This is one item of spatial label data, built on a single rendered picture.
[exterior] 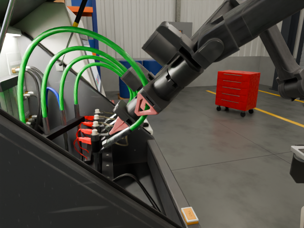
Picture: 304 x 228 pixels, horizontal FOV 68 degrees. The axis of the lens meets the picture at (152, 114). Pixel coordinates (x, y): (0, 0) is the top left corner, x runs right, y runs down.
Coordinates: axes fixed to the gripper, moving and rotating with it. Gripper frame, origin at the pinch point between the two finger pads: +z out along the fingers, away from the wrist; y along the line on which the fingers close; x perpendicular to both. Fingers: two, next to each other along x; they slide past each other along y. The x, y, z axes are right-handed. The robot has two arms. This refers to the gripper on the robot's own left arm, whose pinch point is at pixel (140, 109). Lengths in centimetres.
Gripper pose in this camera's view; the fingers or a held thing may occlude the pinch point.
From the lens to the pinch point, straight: 58.5
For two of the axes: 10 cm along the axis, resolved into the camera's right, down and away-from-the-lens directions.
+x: 6.7, 7.4, 0.4
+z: -5.8, 4.8, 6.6
